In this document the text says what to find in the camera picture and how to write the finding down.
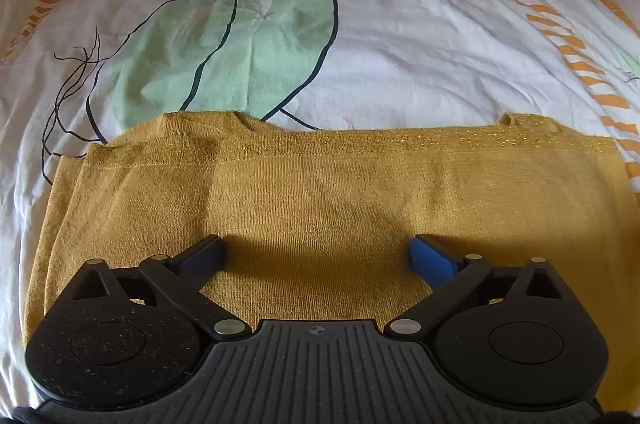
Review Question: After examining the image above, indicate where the yellow knit sweater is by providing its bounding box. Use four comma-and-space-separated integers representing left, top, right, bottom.
22, 111, 640, 411

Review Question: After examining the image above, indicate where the white leaf-print bed sheet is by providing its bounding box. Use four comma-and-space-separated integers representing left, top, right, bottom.
0, 0, 640, 410

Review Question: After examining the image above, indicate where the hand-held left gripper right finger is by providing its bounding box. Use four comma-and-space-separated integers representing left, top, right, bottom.
384, 234, 564, 337

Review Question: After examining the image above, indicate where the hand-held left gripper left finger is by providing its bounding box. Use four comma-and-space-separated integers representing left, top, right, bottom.
74, 234, 253, 338

